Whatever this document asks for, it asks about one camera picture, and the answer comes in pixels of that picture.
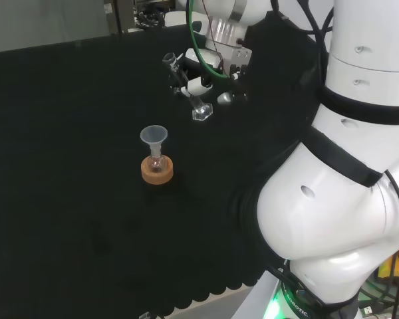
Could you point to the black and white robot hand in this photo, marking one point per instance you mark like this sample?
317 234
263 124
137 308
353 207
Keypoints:
197 87

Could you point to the clear glass graduated cylinder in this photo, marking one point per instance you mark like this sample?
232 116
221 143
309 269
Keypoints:
203 112

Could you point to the clear plastic funnel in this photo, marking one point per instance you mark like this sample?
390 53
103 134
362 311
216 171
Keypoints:
153 136

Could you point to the small round-bottom glass flask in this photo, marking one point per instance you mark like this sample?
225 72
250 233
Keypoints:
155 164

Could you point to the grey metal cabinet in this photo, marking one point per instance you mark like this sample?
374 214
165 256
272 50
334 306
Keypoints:
124 16

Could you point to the black bench cloth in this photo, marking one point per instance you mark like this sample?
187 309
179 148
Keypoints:
70 166

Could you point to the clear cloth clip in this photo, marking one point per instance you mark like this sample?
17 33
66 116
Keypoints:
145 315

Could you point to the yellow stop button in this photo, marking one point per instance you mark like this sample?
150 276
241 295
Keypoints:
390 269

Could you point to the silver usb plug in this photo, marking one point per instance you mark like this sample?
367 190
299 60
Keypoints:
367 310

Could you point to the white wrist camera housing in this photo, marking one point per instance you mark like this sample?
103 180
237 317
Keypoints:
201 56

